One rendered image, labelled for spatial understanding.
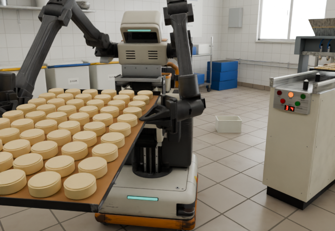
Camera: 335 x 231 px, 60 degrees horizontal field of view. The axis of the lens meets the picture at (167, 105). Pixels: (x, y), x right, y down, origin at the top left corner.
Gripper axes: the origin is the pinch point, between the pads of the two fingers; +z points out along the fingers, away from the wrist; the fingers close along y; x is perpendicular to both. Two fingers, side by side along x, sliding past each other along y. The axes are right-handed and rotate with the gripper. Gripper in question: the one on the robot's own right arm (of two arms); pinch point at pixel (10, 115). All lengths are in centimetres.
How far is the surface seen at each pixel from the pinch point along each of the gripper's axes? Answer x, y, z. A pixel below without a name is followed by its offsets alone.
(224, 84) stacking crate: 461, -118, -328
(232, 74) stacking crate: 488, -100, -329
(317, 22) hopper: 240, 19, -35
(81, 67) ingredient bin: 147, -46, -331
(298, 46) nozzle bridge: 235, -1, -46
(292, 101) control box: 163, -29, -7
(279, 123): 165, -47, -16
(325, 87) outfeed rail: 178, -19, 6
